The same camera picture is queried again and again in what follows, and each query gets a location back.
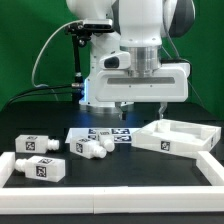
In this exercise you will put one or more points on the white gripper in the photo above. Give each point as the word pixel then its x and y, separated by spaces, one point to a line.
pixel 167 84

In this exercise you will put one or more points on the camera on black stand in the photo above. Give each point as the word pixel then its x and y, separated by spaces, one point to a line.
pixel 81 32

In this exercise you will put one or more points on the white square tabletop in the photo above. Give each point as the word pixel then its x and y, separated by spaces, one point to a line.
pixel 177 138

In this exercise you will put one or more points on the white marker sheet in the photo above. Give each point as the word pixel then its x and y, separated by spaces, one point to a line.
pixel 117 135

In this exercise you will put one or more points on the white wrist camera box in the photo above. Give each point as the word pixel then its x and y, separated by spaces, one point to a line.
pixel 115 60

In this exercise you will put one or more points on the white U-shaped fence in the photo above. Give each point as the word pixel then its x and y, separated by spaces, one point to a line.
pixel 98 200

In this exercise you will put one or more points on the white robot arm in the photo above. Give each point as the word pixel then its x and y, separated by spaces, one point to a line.
pixel 126 41

